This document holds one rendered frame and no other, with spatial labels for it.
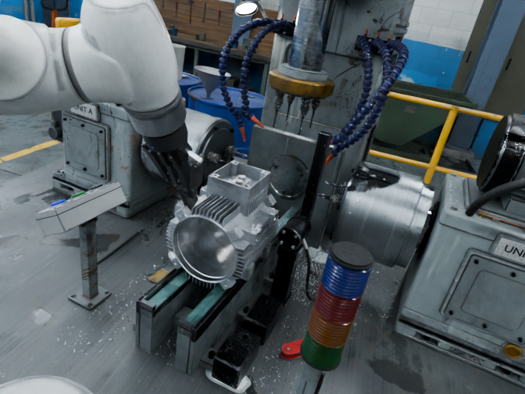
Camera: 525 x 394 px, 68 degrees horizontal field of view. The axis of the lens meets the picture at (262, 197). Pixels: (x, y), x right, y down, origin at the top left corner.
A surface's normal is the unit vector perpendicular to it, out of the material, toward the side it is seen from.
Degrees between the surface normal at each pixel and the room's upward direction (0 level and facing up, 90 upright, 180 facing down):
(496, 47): 90
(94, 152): 90
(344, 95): 90
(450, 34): 90
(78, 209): 60
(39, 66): 73
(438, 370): 0
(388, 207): 54
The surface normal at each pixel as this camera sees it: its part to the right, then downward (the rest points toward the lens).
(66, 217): 0.86, -0.17
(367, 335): 0.16, -0.88
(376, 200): -0.22, -0.29
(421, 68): -0.29, 0.38
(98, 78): 0.05, 0.73
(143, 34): 0.66, 0.42
